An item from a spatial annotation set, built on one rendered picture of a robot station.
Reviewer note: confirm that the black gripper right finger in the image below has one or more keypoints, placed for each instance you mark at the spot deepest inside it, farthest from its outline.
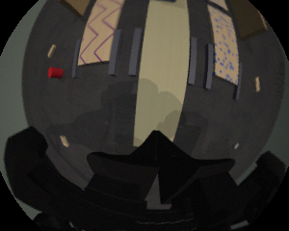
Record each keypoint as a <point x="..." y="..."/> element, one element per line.
<point x="178" y="170"/>

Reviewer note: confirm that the pale yellow strip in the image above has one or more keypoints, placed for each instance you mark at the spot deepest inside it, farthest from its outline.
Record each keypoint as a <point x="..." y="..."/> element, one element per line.
<point x="164" y="69"/>

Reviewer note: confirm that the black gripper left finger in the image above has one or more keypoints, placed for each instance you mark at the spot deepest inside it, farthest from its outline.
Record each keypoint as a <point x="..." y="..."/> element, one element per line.
<point x="140" y="167"/>

